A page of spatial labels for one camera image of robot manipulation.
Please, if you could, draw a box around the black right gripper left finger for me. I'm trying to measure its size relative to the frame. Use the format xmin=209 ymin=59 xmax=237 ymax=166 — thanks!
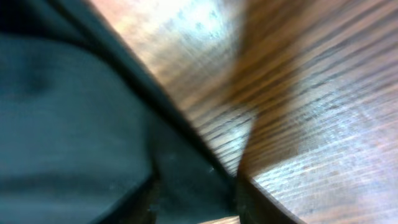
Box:
xmin=99 ymin=179 xmax=160 ymax=224

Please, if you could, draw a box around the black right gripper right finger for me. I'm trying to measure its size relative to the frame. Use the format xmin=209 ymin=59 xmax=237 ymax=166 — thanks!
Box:
xmin=236 ymin=175 xmax=303 ymax=224

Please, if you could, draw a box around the black polo shirt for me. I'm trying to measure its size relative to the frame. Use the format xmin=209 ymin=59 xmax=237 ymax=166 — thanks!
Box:
xmin=1 ymin=1 xmax=237 ymax=223

